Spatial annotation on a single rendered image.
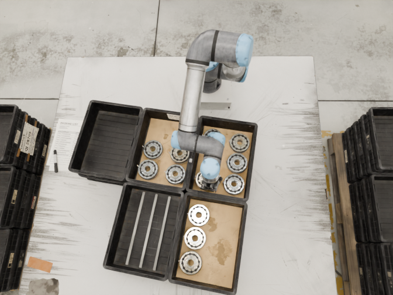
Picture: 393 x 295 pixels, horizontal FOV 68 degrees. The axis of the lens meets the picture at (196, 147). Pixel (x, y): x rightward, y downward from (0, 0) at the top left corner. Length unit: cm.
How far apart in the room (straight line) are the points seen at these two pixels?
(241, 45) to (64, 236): 133
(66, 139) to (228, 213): 106
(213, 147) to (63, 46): 236
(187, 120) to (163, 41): 187
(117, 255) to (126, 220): 16
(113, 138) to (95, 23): 185
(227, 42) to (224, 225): 84
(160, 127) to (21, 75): 195
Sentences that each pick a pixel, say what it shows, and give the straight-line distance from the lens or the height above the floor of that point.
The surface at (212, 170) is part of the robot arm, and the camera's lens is 112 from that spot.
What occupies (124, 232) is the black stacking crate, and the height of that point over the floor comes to 83.
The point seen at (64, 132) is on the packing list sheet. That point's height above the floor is 70.
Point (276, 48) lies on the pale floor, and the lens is 292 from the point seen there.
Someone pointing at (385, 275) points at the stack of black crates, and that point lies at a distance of 205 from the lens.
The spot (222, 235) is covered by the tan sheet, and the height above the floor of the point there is 83.
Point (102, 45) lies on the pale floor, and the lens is 311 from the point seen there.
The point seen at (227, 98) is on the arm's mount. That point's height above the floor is 80.
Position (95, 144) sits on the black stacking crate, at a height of 83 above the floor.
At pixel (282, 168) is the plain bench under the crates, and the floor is 70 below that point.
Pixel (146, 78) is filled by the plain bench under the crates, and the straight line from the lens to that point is 193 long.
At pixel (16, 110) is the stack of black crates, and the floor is 59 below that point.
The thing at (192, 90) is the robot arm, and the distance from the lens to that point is 115.
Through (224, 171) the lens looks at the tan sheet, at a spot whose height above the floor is 83.
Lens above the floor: 229
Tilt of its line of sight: 71 degrees down
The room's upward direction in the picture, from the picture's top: 11 degrees counter-clockwise
